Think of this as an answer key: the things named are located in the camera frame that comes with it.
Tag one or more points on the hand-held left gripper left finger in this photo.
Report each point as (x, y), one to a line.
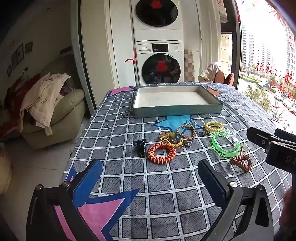
(87, 180)

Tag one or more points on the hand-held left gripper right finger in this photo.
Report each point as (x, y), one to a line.
(212, 183)

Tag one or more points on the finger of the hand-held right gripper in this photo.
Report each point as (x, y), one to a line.
(256, 136)
(285, 135)

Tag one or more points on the grey shallow tray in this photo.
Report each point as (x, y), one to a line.
(171, 96)

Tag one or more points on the gold hair pin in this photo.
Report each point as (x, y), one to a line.
(243, 150)

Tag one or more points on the green translucent bangle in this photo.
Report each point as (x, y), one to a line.
(217, 148)

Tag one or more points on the grey checked star tablecloth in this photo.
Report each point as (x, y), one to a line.
(138, 171)

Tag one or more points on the small black clip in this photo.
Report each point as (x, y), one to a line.
(124, 115)
(107, 126)

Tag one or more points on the black hair claw clip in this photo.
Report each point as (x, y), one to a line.
(140, 149)

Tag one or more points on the beige towel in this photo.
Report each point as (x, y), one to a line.
(211, 69)

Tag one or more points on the cream jacket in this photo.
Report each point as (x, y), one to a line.
(44, 97)

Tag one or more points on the beige checkered board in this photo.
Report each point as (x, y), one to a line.
(189, 67)

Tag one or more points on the red cloth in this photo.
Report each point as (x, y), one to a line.
(13, 99)

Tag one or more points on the white washing machine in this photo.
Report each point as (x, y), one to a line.
(161, 52)

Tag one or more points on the white tumble dryer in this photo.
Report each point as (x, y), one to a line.
(157, 32)

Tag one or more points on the small dark picture frame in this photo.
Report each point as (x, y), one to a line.
(28, 47)
(9, 70)

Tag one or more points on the large dark picture frame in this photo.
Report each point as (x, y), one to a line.
(18, 56)

